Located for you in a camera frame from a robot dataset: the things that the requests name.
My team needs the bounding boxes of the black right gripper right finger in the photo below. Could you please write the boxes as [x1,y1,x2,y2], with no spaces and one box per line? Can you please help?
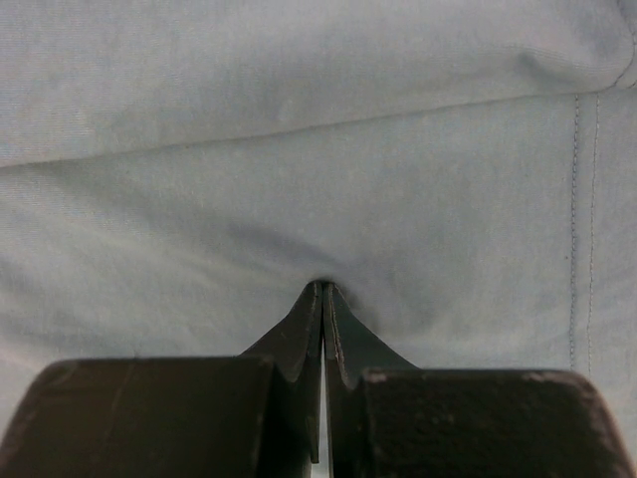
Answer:
[322,283,636,477]

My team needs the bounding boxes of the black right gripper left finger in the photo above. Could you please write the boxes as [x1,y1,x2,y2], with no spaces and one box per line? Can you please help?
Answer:
[1,283,321,477]

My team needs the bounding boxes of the blue t shirt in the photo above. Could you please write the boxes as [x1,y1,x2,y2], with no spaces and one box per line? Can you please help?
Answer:
[0,0,637,449]

